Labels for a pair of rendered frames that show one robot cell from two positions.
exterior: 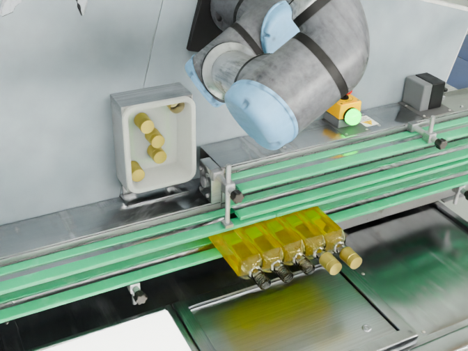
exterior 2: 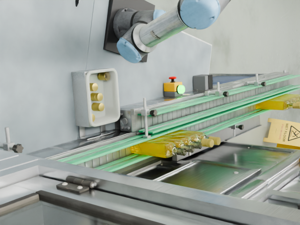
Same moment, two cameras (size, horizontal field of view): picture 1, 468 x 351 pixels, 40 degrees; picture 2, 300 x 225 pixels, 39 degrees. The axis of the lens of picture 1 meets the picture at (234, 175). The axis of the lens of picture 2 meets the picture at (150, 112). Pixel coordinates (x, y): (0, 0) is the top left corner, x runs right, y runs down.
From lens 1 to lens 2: 0.91 m
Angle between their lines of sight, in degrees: 30
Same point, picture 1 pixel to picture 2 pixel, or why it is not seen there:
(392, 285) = not seen: hidden behind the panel
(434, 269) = (243, 158)
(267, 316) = (184, 180)
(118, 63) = (74, 54)
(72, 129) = (54, 92)
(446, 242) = (240, 151)
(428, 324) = not seen: hidden behind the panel
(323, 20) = not seen: outside the picture
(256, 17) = (147, 16)
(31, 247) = (48, 156)
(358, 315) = (227, 170)
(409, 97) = (197, 85)
